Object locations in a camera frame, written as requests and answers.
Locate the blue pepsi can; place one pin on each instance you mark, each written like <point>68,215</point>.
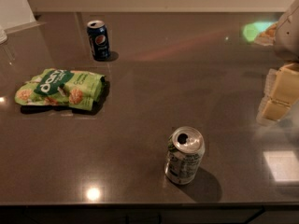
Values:
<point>98,38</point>

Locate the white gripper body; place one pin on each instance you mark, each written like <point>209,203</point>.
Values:
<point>288,36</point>

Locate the green chip bag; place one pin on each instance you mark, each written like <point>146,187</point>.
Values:
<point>57,87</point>

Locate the silver green 7up can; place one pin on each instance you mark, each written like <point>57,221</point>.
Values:
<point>185,150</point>

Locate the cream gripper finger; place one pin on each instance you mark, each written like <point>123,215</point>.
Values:
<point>269,112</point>
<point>282,85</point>

